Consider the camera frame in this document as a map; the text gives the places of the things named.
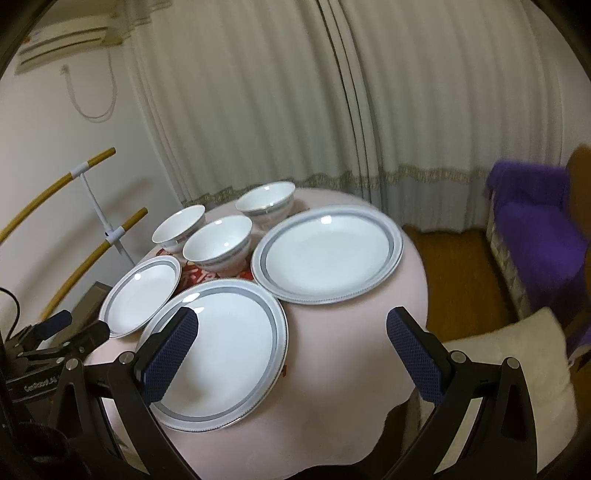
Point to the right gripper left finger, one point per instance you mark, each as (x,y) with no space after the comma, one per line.
(161,355)

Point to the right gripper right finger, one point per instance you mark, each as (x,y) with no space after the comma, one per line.
(424,356)

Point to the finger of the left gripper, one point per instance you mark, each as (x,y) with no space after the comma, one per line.
(90,338)
(55,322)

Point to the white porcelain bowl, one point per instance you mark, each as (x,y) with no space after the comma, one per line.
(267,205)
(220,247)
(172,233)

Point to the low brown white cabinet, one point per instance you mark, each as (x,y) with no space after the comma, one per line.
(84,313)

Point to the white stand with yellow hoops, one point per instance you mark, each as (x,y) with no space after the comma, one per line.
(44,249)

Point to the purple blanket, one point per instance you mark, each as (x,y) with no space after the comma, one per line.
(534,239)

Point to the brown wooden armchair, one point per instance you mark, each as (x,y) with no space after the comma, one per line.
(576,321)

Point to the beige pleated curtain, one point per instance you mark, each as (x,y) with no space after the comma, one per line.
(405,104)

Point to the wall air conditioner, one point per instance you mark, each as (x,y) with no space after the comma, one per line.
(61,39)

